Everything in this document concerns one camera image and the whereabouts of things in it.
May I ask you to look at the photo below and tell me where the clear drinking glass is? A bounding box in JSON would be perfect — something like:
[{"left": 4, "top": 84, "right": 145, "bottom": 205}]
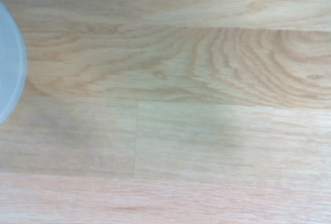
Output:
[{"left": 0, "top": 1, "right": 28, "bottom": 126}]

